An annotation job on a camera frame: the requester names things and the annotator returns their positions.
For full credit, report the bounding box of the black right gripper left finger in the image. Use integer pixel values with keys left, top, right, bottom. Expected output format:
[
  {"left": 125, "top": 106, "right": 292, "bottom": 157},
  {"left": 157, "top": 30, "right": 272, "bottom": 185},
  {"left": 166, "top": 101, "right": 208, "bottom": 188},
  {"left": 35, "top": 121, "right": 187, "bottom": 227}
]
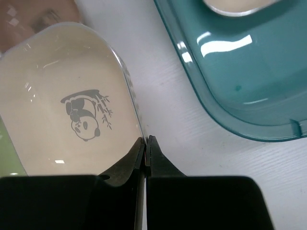
[{"left": 0, "top": 138, "right": 146, "bottom": 230}]

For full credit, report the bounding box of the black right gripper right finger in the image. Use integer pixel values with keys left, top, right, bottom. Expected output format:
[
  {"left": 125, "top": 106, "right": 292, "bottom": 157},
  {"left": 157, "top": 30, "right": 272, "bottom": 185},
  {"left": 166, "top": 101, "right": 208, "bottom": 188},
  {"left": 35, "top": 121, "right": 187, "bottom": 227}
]
[{"left": 146, "top": 136, "right": 274, "bottom": 230}]

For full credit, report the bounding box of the cream panda plate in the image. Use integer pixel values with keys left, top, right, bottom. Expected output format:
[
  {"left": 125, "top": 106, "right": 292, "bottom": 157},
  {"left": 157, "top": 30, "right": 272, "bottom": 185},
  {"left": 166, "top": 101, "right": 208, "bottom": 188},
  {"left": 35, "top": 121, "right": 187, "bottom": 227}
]
[
  {"left": 0, "top": 23, "right": 143, "bottom": 175},
  {"left": 203, "top": 0, "right": 280, "bottom": 17}
]

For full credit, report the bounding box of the brown panda plate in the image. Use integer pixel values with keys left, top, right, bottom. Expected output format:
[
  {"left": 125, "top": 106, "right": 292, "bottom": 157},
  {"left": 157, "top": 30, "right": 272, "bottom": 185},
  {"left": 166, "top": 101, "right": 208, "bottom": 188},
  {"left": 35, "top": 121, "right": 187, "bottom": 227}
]
[{"left": 0, "top": 0, "right": 83, "bottom": 54}]

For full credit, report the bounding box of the teal plastic bin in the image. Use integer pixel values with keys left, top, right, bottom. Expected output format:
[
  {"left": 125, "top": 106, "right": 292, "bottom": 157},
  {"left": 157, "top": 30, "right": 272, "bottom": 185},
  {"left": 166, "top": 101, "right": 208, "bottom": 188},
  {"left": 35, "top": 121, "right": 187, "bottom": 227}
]
[{"left": 155, "top": 0, "right": 307, "bottom": 142}]

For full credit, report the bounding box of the green plate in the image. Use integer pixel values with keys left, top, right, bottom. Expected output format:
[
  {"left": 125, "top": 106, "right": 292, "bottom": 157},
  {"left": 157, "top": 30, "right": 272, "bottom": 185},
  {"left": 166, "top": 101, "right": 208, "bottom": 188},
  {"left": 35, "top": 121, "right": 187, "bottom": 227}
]
[{"left": 0, "top": 118, "right": 27, "bottom": 177}]

